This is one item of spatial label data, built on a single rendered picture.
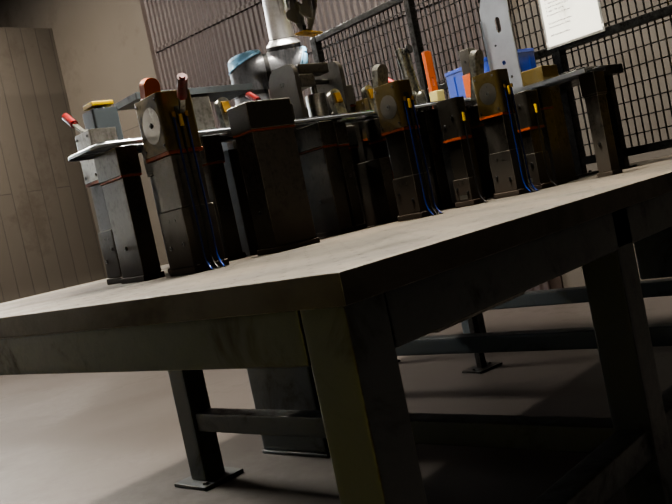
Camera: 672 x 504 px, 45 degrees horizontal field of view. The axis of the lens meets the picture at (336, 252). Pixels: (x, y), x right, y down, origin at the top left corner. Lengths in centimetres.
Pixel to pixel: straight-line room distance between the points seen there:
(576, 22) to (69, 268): 567
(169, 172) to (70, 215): 611
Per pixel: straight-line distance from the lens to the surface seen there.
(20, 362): 167
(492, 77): 229
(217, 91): 232
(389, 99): 206
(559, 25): 293
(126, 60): 719
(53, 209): 767
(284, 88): 236
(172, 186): 165
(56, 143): 782
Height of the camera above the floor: 77
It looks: 3 degrees down
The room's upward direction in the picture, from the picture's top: 12 degrees counter-clockwise
